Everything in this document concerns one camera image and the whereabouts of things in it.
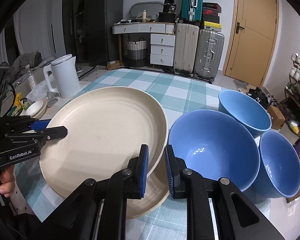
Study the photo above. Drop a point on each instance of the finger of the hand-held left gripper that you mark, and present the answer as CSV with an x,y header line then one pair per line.
x,y
41,124
52,133

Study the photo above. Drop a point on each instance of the grey clothing pile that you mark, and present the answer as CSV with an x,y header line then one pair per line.
x,y
27,60

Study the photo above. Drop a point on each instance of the white sheer curtain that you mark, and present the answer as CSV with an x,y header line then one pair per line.
x,y
40,30

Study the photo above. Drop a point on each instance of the teal suitcase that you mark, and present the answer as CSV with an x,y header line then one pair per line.
x,y
192,3

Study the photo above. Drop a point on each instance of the small brown cardboard box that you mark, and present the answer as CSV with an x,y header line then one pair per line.
x,y
276,116

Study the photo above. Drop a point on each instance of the wooden shoe rack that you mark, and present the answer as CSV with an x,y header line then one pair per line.
x,y
286,90

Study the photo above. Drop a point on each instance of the grey door rug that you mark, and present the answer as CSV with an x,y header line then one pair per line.
x,y
240,83

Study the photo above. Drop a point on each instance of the black shoebox red logo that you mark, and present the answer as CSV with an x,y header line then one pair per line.
x,y
211,11

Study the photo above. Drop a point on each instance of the plain black shoebox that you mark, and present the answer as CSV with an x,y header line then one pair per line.
x,y
211,18

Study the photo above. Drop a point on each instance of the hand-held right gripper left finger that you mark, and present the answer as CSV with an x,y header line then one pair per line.
x,y
145,172

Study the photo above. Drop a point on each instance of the dark glass cabinet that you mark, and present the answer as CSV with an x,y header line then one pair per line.
x,y
73,22

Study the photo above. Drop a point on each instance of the silver suitcase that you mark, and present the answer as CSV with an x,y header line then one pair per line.
x,y
208,55

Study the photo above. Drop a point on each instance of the clear plastic bag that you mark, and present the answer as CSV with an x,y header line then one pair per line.
x,y
38,92

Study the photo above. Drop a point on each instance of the teal checked tablecloth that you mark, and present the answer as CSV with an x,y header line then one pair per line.
x,y
177,97

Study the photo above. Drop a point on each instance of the woven laundry basket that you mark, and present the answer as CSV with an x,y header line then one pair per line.
x,y
136,52

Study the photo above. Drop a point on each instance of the wooden door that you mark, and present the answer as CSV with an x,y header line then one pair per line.
x,y
252,42

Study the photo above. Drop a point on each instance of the clear plastic water bottle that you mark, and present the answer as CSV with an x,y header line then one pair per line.
x,y
31,77

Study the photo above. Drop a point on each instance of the white bottle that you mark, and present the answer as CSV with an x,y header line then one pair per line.
x,y
144,15

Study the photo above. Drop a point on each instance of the oval grey-framed mirror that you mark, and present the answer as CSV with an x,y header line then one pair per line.
x,y
145,6

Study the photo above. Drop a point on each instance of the small white dish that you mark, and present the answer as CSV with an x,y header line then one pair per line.
x,y
36,110

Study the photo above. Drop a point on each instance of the blue bowl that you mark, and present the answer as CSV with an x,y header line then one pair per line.
x,y
280,155
245,112
215,135

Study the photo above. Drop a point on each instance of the dark grey refrigerator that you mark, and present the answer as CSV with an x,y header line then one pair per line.
x,y
102,30

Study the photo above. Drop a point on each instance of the black shoebox dark red lid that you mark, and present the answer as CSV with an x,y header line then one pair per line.
x,y
212,5

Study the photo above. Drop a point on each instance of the yellow snack packet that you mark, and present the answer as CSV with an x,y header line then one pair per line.
x,y
17,102

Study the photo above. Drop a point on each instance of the black printed pouch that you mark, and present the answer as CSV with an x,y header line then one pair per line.
x,y
171,6

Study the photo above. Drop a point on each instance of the person's left hand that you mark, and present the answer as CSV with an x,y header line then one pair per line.
x,y
6,182

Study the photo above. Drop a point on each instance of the yellow and black shoebox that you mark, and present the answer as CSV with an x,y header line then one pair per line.
x,y
212,25

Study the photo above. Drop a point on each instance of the white dressing table with drawers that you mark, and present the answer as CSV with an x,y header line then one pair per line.
x,y
162,47

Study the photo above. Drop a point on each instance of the grey blue slipper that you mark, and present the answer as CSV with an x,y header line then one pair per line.
x,y
78,69

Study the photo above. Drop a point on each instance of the beige suitcase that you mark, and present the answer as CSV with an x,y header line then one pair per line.
x,y
186,47

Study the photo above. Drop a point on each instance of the scattered group of sneakers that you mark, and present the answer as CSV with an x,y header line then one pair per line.
x,y
260,97

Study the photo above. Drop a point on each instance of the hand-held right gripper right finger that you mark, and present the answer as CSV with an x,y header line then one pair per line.
x,y
168,172

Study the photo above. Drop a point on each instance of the white electric kettle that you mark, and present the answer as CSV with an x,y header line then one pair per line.
x,y
65,80

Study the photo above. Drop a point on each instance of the black storage box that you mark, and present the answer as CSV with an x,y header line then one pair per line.
x,y
167,17

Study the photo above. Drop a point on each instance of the flat cardboard box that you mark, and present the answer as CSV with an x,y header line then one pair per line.
x,y
113,66

